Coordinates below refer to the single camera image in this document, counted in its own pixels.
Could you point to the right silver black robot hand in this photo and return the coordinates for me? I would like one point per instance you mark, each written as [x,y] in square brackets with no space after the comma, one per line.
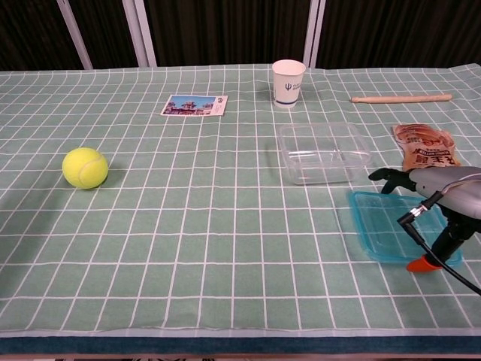
[458,192]

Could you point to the blue translucent container lid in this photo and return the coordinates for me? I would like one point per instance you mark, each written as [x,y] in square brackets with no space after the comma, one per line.
[376,225]

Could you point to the clear plastic container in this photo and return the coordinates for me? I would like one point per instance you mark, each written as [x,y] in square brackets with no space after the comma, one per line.
[323,158]

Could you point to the brown sauce spout pouch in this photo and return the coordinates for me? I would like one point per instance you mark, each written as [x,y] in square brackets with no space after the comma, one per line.
[424,146]

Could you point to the light wooden stick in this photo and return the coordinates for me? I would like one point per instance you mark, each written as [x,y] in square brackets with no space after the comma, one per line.
[402,99]

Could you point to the white paper cup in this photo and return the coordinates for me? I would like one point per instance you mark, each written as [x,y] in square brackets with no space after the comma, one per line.
[288,88]

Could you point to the green checked tablecloth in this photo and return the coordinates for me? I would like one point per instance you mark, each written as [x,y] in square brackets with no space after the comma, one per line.
[225,233]

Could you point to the black pleated curtain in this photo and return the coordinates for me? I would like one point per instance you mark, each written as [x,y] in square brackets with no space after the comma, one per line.
[233,30]

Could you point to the postcard with building photo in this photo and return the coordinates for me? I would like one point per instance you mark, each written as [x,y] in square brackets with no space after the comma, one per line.
[191,106]

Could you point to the yellow tennis ball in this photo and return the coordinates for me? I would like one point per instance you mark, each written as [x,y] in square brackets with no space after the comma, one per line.
[85,168]

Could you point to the wide double white frame post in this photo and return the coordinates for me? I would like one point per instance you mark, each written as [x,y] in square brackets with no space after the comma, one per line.
[141,34]

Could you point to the thin white frame post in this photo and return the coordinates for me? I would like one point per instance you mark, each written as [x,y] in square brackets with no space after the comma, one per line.
[75,35]

